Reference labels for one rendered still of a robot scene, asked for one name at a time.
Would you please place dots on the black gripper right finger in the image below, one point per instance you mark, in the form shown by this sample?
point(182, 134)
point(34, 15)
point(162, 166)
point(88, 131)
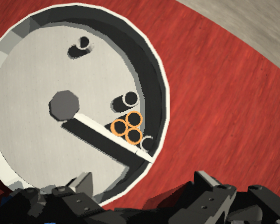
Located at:
point(258, 205)

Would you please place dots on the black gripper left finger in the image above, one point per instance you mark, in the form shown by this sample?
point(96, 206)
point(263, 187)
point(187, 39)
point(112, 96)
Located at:
point(48, 208)

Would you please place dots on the blue crate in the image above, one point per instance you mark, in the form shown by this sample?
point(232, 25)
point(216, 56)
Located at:
point(4, 199)

